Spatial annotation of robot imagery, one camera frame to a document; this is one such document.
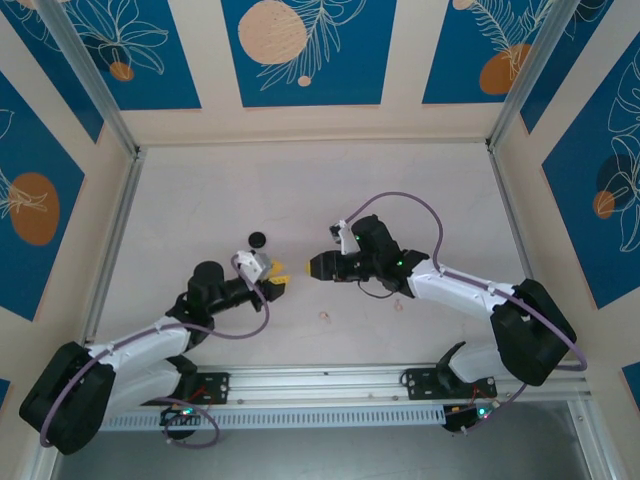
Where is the grey metal sheet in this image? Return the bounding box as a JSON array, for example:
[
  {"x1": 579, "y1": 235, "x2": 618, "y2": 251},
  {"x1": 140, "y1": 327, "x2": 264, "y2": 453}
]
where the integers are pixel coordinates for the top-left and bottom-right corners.
[{"x1": 49, "y1": 429, "x2": 594, "y2": 480}]

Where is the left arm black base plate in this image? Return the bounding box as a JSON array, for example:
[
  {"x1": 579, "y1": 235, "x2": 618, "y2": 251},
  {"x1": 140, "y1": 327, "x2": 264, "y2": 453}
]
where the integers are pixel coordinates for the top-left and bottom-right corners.
[{"x1": 164, "y1": 372, "x2": 232, "y2": 406}]

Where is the aluminium cross rail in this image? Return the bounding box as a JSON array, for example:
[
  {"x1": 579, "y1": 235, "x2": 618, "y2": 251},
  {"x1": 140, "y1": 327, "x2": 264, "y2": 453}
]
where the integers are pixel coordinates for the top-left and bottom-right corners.
[{"x1": 94, "y1": 363, "x2": 595, "y2": 412}]

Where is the grey slotted cable duct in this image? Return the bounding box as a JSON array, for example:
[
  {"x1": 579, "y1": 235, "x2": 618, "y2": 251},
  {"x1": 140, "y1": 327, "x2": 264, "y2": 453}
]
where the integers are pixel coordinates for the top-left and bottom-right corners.
[{"x1": 99, "y1": 405, "x2": 447, "y2": 432}]

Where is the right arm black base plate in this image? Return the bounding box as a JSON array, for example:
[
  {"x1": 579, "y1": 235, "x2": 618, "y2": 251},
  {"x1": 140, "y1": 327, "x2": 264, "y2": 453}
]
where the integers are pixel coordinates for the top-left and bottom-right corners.
[{"x1": 401, "y1": 367, "x2": 499, "y2": 401}]

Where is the aluminium corner post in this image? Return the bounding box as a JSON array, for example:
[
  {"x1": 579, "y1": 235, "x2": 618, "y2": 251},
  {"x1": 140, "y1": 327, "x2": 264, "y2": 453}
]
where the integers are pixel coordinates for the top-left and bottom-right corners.
[
  {"x1": 33, "y1": 0, "x2": 147, "y2": 162},
  {"x1": 484, "y1": 0, "x2": 584, "y2": 154}
]

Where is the aluminium frame profile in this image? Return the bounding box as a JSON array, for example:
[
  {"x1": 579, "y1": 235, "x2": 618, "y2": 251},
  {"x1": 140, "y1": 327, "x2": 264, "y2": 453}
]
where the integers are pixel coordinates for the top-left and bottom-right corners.
[
  {"x1": 19, "y1": 449, "x2": 59, "y2": 480},
  {"x1": 567, "y1": 399, "x2": 616, "y2": 480}
]

